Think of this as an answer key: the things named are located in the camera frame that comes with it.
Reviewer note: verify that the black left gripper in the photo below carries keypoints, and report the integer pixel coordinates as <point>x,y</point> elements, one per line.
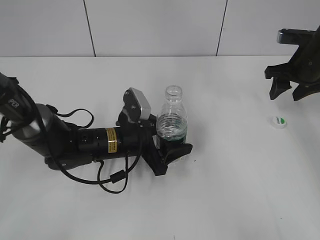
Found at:
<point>135,139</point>

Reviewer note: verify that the white green bottle cap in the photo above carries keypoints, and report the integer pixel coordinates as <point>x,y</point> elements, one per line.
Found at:
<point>278,122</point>

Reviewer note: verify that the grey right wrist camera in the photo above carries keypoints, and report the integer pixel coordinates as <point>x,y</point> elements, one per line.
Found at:
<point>294,36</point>

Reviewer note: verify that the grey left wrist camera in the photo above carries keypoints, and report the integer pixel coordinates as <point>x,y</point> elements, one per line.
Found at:
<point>136,106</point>

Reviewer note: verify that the clear green-label water bottle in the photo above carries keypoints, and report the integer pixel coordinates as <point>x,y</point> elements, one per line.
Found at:
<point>171,121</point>

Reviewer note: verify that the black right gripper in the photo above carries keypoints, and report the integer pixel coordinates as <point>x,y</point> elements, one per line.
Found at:
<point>302,68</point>

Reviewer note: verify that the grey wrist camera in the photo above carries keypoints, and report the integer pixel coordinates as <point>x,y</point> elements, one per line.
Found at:
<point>294,36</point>
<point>136,106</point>

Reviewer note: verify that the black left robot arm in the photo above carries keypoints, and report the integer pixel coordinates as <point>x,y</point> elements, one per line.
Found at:
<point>65,145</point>

